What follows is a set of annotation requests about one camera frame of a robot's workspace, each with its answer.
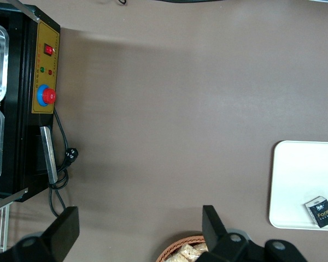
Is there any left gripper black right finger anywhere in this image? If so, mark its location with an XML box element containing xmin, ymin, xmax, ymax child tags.
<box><xmin>199</xmin><ymin>205</ymin><xmax>263</xmax><ymax>262</ymax></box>

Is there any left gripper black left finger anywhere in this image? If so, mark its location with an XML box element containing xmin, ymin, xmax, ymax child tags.
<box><xmin>5</xmin><ymin>206</ymin><xmax>80</xmax><ymax>262</ymax></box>

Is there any cream plastic tray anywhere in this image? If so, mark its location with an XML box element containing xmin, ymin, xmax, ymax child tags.
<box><xmin>268</xmin><ymin>140</ymin><xmax>328</xmax><ymax>232</ymax></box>

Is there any clear beige cracker pack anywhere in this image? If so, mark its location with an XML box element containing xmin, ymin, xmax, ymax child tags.
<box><xmin>192</xmin><ymin>242</ymin><xmax>209</xmax><ymax>254</ymax></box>
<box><xmin>170</xmin><ymin>251</ymin><xmax>194</xmax><ymax>262</ymax></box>
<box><xmin>179</xmin><ymin>243</ymin><xmax>202</xmax><ymax>260</ymax></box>

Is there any round wicker basket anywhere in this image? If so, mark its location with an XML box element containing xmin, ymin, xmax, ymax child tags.
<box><xmin>155</xmin><ymin>235</ymin><xmax>208</xmax><ymax>262</ymax></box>

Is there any black tissue pack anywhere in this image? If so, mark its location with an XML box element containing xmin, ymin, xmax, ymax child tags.
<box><xmin>304</xmin><ymin>195</ymin><xmax>328</xmax><ymax>229</ymax></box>

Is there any black food warmer machine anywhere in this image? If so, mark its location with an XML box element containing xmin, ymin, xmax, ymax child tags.
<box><xmin>0</xmin><ymin>0</ymin><xmax>61</xmax><ymax>203</ymax></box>

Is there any yellow machine control panel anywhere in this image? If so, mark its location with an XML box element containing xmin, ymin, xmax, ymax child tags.
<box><xmin>31</xmin><ymin>20</ymin><xmax>61</xmax><ymax>115</ymax></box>

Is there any white wire rack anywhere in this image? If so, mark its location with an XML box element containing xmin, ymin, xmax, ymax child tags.
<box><xmin>0</xmin><ymin>198</ymin><xmax>11</xmax><ymax>254</ymax></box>

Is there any black power cable with plug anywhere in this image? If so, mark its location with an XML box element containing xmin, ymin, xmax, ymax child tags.
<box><xmin>48</xmin><ymin>108</ymin><xmax>79</xmax><ymax>218</ymax></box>

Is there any silver machine handle bar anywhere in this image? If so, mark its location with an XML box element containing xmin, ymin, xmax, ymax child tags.
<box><xmin>39</xmin><ymin>126</ymin><xmax>58</xmax><ymax>183</ymax></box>

